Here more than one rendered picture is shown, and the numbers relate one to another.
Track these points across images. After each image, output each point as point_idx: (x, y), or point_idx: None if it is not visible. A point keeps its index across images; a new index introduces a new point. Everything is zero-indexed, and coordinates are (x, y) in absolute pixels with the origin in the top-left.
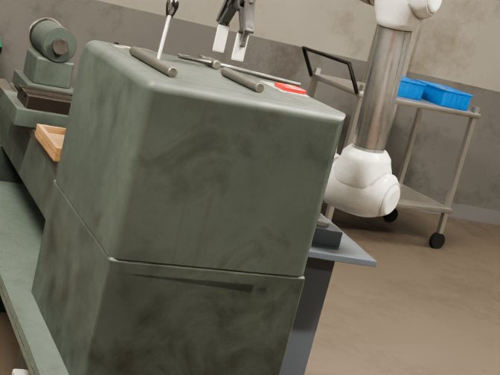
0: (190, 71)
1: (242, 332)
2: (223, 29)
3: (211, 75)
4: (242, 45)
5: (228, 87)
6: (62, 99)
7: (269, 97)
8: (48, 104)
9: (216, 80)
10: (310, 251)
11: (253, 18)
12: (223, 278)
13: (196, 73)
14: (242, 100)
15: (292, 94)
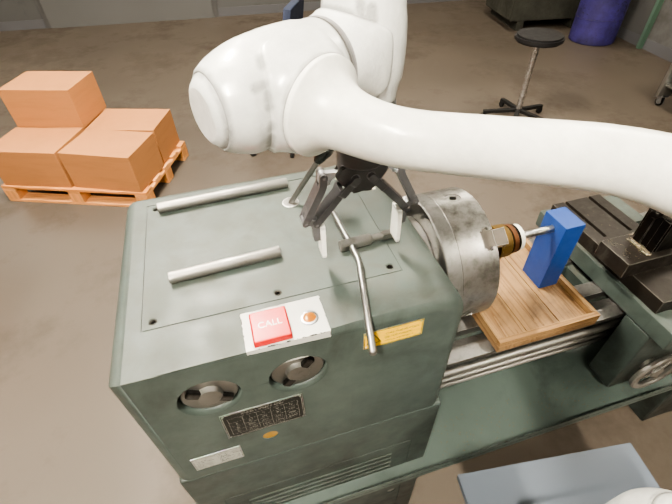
0: (254, 225)
1: None
2: (395, 210)
3: (255, 243)
4: (312, 235)
5: (168, 253)
6: (587, 225)
7: (144, 290)
8: None
9: (212, 246)
10: None
11: (309, 207)
12: None
13: (244, 230)
14: (121, 268)
15: (227, 326)
